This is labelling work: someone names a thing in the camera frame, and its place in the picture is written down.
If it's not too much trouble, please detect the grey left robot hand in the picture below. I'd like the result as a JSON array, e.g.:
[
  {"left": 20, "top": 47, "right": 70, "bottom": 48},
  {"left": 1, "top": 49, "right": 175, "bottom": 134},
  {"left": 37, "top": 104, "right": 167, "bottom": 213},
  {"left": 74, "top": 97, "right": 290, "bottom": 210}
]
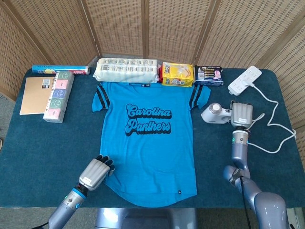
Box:
[{"left": 78, "top": 155, "right": 115, "bottom": 191}]

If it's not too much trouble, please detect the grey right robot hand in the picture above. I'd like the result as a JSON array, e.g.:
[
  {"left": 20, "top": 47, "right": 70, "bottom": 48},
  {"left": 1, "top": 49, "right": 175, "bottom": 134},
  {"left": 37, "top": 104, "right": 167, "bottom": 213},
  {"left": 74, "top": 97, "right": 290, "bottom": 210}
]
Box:
[{"left": 229, "top": 100, "right": 254, "bottom": 131}]

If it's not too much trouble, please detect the white handheld garment steamer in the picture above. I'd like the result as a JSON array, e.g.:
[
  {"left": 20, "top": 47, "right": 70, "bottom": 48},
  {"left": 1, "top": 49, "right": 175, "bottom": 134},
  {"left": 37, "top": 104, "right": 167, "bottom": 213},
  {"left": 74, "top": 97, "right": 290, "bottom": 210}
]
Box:
[{"left": 201, "top": 102, "right": 233, "bottom": 125}]

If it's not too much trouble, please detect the blue Carolina Panthers T-shirt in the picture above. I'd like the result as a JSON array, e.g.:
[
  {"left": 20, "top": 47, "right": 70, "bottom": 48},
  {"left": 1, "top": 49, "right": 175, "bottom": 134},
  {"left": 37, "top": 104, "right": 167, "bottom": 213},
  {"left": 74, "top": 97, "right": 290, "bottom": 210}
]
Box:
[{"left": 91, "top": 82, "right": 212, "bottom": 208}]

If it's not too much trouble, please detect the white power strip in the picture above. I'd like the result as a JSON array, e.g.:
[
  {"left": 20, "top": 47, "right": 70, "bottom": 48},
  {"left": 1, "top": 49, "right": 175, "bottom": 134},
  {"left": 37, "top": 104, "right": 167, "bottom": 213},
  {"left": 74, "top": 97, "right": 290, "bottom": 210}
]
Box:
[{"left": 227, "top": 66, "right": 263, "bottom": 96}]

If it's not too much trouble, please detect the dark blue sanitary pad pack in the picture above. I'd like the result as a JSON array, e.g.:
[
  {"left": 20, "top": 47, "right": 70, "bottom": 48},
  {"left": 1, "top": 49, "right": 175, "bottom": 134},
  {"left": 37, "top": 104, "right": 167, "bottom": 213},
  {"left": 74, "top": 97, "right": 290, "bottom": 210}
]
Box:
[{"left": 193, "top": 64, "right": 224, "bottom": 86}]

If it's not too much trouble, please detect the teal carpet table cover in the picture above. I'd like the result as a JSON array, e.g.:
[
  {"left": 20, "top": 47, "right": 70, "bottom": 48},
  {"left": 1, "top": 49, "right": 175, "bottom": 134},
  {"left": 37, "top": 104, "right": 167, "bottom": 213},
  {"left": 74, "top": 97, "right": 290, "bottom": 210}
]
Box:
[{"left": 0, "top": 68, "right": 303, "bottom": 209}]

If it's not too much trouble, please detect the grey robot torso base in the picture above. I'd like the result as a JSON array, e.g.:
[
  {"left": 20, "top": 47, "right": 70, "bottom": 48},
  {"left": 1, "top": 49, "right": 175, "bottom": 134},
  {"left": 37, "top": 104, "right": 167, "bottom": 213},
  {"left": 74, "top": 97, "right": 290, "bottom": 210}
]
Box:
[{"left": 95, "top": 207, "right": 198, "bottom": 229}]

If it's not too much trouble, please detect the yellow Lipo biscuit bag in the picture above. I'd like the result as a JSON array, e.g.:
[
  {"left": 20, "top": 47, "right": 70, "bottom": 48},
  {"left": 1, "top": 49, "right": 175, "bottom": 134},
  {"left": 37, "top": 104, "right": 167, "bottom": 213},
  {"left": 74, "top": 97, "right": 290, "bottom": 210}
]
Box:
[{"left": 159, "top": 62, "right": 194, "bottom": 88}]

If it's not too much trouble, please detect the pastel pocket tissue multipack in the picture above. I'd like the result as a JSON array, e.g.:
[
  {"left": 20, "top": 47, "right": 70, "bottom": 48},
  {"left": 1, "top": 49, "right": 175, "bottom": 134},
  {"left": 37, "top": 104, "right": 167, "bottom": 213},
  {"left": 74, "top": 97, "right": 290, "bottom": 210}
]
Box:
[{"left": 42, "top": 71, "right": 75, "bottom": 124}]

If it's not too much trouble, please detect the brown kraft notebook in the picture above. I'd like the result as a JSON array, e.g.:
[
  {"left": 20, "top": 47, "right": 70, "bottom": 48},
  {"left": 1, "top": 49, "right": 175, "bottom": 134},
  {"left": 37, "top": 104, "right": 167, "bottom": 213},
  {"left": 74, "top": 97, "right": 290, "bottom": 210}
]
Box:
[{"left": 19, "top": 76, "right": 56, "bottom": 116}]

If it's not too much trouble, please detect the blue red food wrap roll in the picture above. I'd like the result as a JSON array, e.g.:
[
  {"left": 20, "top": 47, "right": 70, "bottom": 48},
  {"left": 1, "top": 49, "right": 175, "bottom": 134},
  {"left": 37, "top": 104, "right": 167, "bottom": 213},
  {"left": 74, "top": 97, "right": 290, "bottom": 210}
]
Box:
[{"left": 31, "top": 64, "right": 91, "bottom": 75}]

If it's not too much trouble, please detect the white toilet paper pack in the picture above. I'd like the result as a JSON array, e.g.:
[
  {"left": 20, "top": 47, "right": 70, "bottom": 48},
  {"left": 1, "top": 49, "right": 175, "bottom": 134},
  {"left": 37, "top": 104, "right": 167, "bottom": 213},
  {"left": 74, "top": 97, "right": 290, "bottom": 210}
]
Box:
[{"left": 92, "top": 58, "right": 160, "bottom": 83}]

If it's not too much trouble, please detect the wicker folding screen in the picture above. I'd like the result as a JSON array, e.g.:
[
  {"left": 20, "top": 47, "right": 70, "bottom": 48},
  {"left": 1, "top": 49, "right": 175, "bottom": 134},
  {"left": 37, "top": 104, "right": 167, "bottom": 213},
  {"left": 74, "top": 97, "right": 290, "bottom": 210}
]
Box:
[{"left": 0, "top": 0, "right": 305, "bottom": 129}]

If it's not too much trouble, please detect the white power cable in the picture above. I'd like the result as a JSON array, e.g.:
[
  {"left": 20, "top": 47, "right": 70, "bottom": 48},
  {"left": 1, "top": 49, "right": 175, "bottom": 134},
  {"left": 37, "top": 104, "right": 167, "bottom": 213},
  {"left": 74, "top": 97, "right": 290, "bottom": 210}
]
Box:
[{"left": 243, "top": 77, "right": 297, "bottom": 153}]

